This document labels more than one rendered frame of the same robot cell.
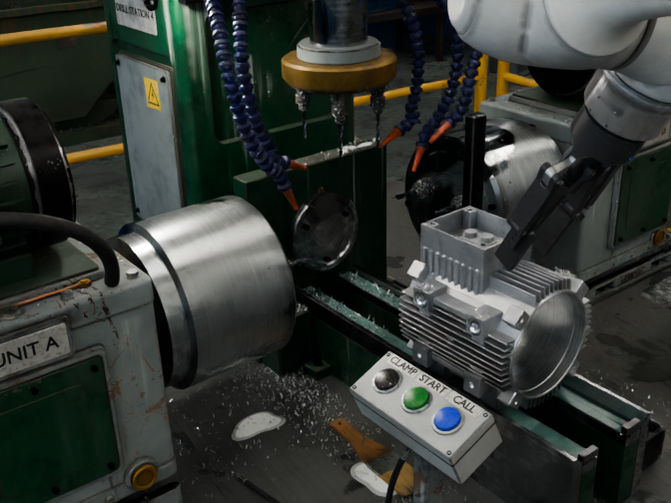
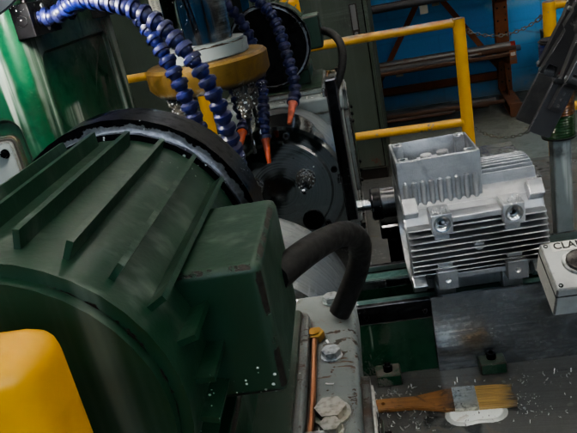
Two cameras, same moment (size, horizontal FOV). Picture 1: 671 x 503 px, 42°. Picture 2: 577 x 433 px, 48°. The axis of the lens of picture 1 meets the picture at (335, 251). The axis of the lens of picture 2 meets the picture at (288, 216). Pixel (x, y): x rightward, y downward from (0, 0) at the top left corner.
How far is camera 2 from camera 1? 0.90 m
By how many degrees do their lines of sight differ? 41
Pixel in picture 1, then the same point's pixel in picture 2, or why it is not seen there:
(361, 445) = (427, 402)
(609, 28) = not seen: outside the picture
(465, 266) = (459, 176)
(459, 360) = (493, 259)
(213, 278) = (325, 288)
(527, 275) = (504, 159)
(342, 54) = (236, 42)
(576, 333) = not seen: hidden behind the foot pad
